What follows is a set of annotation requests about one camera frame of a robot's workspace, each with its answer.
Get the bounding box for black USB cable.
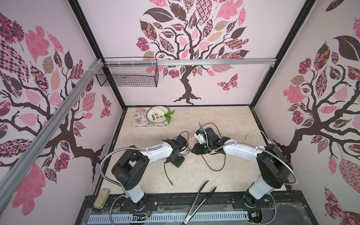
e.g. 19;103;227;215
163;122;227;186

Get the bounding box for pink power strip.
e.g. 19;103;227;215
188;137;197;149

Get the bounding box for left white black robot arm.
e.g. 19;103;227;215
100;135;188;211

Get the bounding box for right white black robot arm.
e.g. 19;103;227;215
191;127;298;208

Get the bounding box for white flower with leaves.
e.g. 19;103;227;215
153;107;175;124

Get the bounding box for white patterned plate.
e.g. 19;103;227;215
145;106;170;124

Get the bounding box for floral placemat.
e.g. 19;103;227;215
132;107;169;128

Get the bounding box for black metal tongs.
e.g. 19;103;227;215
182;181;217;225

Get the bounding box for beige box on base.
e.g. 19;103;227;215
93;188;111;209

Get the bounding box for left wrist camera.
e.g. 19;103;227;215
179;131;191;156

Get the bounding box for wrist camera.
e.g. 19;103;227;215
194;122;208;144
179;131;191;156

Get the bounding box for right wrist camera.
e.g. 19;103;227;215
194;122;208;144

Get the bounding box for white power strip cord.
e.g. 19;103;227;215
243;130;272;144

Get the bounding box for white slotted cable duct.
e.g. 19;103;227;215
87;211;249;225

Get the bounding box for aluminium rail back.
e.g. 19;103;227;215
105;58;277;66

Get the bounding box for aluminium rail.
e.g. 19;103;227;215
105;58;277;66
1;59;103;209

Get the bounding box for black wire basket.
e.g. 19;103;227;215
96;56;159;88

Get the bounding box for aluminium rail left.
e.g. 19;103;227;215
1;59;103;209

